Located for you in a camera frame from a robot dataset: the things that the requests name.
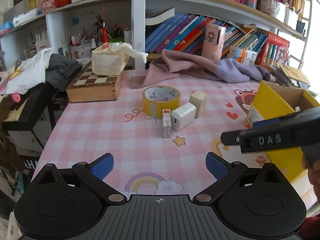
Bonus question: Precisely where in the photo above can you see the pink purple cloth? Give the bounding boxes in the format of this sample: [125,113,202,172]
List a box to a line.
[130,49,271,89]

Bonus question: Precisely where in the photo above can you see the stack of books and papers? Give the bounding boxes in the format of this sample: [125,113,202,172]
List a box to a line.
[271,64,310,90]

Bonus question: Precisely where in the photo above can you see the yellow cardboard box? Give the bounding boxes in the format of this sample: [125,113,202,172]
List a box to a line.
[239,81,319,182]

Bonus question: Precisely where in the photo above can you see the beige tissue pack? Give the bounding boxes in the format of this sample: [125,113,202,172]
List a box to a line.
[91,42,148,76]

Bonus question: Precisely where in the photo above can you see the pink cylindrical dispenser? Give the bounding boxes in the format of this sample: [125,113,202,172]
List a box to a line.
[201,23,226,61]

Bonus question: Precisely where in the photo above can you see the cream square bottle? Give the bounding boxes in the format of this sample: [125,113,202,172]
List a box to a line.
[189,90,208,118]

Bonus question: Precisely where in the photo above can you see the wooden chess board box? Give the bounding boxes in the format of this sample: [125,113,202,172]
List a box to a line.
[66,62,124,103]

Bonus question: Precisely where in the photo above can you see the red dictionary books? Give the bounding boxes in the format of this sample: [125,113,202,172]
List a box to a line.
[256,32,290,67]

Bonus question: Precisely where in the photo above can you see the small white red box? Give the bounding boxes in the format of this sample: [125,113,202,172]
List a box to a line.
[162,109,171,138]

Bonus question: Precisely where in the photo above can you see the white bookshelf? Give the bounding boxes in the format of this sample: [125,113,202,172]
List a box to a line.
[1,0,308,67]

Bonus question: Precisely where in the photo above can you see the orange white medicine box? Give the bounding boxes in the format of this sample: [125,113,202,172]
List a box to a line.
[227,46,257,66]

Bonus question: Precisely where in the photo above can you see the dark grey garment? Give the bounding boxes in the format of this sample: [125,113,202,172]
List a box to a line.
[46,54,82,92]

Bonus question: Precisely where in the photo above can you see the yellow tape roll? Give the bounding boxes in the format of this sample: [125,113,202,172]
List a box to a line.
[142,85,181,119]

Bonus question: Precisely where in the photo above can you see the white charger block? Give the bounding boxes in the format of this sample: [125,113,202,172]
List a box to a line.
[171,103,196,131]

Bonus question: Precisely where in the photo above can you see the row of leaning books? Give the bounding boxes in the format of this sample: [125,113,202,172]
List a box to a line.
[145,14,267,55]

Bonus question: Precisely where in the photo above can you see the white t-shirt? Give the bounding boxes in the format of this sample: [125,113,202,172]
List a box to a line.
[1,48,53,95]

